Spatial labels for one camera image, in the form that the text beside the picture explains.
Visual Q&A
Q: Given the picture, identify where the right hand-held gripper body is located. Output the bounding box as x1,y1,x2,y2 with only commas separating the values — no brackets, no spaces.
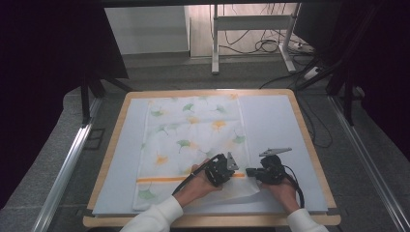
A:
258,147,293,186

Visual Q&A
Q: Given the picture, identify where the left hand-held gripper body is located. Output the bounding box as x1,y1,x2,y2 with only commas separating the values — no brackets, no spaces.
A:
204,151,240,189

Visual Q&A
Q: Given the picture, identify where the white leaf print cloth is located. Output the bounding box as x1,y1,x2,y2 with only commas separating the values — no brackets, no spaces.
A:
132,94,261,213

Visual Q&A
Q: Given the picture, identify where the person's right hand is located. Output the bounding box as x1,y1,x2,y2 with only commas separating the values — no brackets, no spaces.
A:
260,178,300,215

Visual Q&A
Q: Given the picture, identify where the person's left hand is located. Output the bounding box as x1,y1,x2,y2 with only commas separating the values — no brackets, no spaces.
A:
181,158,224,208

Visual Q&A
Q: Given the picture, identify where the white table mat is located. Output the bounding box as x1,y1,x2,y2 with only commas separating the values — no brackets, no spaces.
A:
92,94,329,217

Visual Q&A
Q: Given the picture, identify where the wooden table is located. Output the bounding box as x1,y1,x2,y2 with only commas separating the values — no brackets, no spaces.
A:
82,89,342,228

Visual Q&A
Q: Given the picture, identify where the white power adapter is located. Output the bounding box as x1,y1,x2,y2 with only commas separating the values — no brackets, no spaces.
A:
303,66,322,81

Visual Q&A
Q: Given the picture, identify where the black metal stand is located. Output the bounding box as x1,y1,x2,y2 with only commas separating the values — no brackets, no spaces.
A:
295,3,388,128
78,6,133,128

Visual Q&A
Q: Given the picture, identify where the white power strip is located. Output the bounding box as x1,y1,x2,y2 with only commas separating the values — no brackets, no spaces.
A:
288,41,316,54

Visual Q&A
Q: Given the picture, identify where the dark monitor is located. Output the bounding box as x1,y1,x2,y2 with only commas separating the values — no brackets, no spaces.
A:
293,3,343,50

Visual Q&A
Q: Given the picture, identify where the dark curtain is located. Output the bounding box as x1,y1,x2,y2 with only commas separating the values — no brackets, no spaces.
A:
0,0,130,209
341,0,410,166

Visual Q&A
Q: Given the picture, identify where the white cabinet panel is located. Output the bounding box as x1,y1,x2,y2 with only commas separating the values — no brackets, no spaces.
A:
104,5,191,56

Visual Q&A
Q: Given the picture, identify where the left hand-held gripper black cable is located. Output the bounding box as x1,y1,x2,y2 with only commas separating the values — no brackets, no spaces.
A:
171,156,223,196

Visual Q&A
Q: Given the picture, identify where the hand-held gripper black cable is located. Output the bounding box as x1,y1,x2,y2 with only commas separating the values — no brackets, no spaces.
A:
171,156,223,196
281,164,306,209

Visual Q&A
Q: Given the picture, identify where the right hand-held gripper black cable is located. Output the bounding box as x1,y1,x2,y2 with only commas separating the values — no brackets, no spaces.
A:
281,164,306,209

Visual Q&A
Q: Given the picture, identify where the long black floor cable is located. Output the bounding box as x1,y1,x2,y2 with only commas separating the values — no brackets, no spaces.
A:
259,57,334,149

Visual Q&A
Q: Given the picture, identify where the aluminium rail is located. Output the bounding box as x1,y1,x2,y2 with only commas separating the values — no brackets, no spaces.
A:
32,97,102,232
328,95,410,232

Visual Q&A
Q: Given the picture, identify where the bundle of black floor cables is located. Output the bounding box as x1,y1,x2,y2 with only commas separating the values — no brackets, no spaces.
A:
221,3,293,56

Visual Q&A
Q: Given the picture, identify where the white metal desk frame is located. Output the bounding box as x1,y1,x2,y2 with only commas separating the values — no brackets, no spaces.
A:
211,3,303,75

